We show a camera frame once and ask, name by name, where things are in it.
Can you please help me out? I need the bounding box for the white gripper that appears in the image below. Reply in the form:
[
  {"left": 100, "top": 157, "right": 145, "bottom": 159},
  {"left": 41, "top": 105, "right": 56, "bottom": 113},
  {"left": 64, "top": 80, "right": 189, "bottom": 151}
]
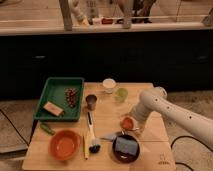
[{"left": 130, "top": 103, "right": 152, "bottom": 134}]

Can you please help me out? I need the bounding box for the red apple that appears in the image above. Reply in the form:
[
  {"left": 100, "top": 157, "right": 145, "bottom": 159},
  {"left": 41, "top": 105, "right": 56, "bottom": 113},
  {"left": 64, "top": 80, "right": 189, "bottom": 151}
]
[{"left": 121, "top": 117, "right": 134, "bottom": 130}]

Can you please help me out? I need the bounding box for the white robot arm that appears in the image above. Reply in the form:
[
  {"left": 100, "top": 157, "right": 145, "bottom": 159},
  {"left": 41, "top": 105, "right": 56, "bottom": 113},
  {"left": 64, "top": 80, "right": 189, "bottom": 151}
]
[{"left": 130, "top": 87, "right": 213, "bottom": 144}]

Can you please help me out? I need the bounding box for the translucent green cup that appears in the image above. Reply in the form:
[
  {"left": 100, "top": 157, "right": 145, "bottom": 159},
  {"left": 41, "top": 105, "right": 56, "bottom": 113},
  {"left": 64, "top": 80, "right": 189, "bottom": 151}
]
[{"left": 115, "top": 88, "right": 128, "bottom": 103}]

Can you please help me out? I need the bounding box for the white cup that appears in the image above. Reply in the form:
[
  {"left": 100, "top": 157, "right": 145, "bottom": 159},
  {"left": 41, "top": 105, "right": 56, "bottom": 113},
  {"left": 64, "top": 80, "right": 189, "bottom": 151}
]
[{"left": 102, "top": 78, "right": 116, "bottom": 94}]

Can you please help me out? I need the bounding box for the small metal cup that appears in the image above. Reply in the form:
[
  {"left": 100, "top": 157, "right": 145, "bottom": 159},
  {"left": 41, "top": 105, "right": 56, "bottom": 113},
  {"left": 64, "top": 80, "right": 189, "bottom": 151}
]
[{"left": 86, "top": 94, "right": 97, "bottom": 111}]

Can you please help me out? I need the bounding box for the dark blue sponge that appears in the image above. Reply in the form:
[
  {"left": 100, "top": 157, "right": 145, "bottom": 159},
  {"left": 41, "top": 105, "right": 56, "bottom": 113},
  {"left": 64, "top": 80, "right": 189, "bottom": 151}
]
[{"left": 115, "top": 137, "right": 138, "bottom": 155}]

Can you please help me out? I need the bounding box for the dark round plate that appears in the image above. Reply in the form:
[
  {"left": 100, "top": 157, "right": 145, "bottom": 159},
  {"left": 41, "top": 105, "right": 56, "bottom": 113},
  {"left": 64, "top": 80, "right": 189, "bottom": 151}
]
[{"left": 112, "top": 134, "right": 140, "bottom": 163}]

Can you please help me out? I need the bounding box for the dish brush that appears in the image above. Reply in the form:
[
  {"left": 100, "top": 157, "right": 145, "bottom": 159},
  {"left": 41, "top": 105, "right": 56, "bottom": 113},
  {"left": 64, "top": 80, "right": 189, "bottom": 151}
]
[{"left": 87, "top": 112, "right": 101, "bottom": 154}]

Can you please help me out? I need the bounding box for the yellow banana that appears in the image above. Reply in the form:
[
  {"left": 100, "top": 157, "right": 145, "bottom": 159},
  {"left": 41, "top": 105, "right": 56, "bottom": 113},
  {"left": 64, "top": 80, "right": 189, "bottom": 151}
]
[{"left": 83, "top": 132, "right": 90, "bottom": 160}]

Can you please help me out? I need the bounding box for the red grape bunch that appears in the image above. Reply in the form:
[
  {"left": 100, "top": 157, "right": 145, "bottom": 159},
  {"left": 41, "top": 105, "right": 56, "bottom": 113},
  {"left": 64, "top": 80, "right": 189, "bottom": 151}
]
[{"left": 65, "top": 88, "right": 77, "bottom": 108}]

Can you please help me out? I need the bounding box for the orange bowl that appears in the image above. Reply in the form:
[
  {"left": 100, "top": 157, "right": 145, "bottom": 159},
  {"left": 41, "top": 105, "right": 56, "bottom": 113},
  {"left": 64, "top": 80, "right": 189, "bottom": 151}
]
[{"left": 48, "top": 130, "right": 81, "bottom": 161}]

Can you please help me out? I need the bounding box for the green plastic tray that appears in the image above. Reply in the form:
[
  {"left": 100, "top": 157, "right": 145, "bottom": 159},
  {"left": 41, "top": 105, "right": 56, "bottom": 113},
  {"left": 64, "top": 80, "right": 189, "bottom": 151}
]
[{"left": 34, "top": 77, "right": 84, "bottom": 122}]

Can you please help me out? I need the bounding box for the green pepper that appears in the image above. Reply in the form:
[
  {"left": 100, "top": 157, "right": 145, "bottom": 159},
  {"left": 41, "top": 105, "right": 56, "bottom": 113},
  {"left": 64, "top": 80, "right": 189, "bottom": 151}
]
[{"left": 40, "top": 123, "right": 55, "bottom": 135}]

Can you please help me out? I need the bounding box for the black floor cable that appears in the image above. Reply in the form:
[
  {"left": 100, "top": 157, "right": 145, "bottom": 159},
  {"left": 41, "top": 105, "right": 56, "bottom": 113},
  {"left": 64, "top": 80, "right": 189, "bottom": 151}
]
[{"left": 170, "top": 134, "right": 213, "bottom": 171}]

